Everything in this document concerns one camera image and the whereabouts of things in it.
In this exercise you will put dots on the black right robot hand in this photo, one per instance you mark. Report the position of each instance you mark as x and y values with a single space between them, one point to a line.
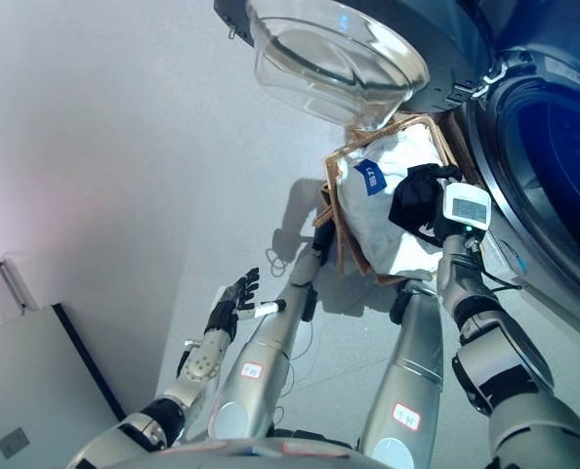
466 207

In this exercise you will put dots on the black garment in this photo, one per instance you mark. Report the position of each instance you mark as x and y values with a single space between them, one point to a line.
412 200

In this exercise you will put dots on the brown wicker laundry basket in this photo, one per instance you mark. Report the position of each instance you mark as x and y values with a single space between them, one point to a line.
340 229

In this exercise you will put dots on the white garment with blue label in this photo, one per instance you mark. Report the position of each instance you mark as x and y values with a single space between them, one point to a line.
368 220

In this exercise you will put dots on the round washing machine door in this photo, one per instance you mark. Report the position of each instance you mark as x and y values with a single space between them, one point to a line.
446 49

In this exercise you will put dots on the gray front-load washing machine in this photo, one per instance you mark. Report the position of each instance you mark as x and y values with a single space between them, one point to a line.
563 73

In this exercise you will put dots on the silver robot torso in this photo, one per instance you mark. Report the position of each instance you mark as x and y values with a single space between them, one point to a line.
221 458

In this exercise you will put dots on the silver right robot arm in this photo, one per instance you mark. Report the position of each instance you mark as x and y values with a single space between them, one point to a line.
514 352

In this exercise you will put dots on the silver right robot leg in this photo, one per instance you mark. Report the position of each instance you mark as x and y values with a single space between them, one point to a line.
407 371

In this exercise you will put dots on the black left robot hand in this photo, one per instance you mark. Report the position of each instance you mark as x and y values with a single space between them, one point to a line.
229 308

